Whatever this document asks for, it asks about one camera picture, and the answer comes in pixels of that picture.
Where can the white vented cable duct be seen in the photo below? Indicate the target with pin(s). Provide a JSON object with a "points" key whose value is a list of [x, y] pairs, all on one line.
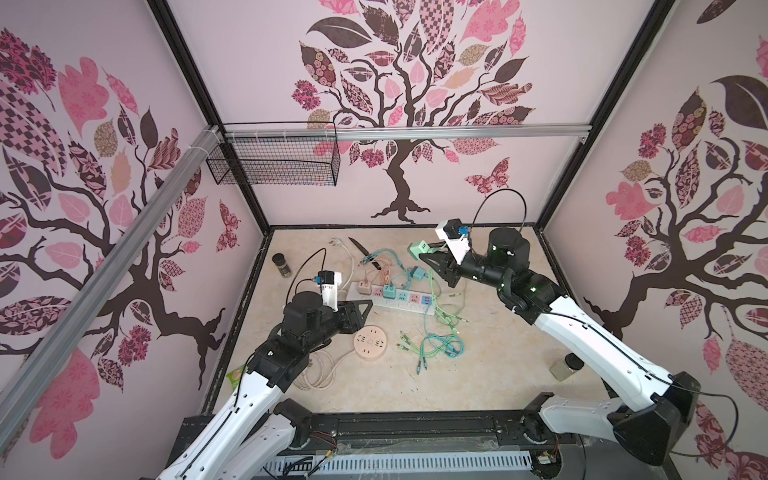
{"points": [[357, 465]]}

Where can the green packet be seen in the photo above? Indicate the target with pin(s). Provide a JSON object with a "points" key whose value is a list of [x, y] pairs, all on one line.
{"points": [[234, 376]]}

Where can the teal charger plug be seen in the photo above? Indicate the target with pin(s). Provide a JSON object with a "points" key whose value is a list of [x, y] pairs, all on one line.
{"points": [[418, 273], [389, 292]]}

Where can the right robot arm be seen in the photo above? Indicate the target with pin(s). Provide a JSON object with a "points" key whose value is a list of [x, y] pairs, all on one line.
{"points": [[653, 406]]}

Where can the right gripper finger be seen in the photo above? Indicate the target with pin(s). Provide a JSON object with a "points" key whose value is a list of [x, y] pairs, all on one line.
{"points": [[449, 275], [438, 259]]}

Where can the wire mesh basket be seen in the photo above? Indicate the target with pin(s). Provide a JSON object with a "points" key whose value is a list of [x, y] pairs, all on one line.
{"points": [[289, 153]]}

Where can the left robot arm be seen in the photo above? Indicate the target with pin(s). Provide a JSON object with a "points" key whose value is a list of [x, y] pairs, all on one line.
{"points": [[257, 423]]}

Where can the white multicolour power strip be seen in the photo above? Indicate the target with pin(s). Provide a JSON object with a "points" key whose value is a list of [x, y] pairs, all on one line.
{"points": [[407, 300]]}

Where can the black cap spice bottle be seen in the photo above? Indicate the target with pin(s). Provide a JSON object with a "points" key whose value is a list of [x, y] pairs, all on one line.
{"points": [[282, 265]]}

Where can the black knife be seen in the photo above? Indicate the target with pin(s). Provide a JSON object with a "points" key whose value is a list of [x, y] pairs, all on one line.
{"points": [[365, 253]]}

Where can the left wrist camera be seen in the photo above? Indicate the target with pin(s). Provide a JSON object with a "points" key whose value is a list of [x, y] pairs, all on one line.
{"points": [[329, 283]]}

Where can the round pink power strip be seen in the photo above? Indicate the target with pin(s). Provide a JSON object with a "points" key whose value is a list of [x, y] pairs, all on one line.
{"points": [[370, 343]]}

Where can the pink charger plug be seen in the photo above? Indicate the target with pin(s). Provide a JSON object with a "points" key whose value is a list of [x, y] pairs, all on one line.
{"points": [[364, 287]]}

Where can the black lid jar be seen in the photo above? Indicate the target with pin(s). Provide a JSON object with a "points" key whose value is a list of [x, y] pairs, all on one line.
{"points": [[566, 367]]}

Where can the green charger plug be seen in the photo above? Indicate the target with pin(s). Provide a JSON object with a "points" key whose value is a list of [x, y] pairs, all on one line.
{"points": [[416, 249]]}

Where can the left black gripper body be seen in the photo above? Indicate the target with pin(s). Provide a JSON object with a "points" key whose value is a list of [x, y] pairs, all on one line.
{"points": [[345, 320]]}

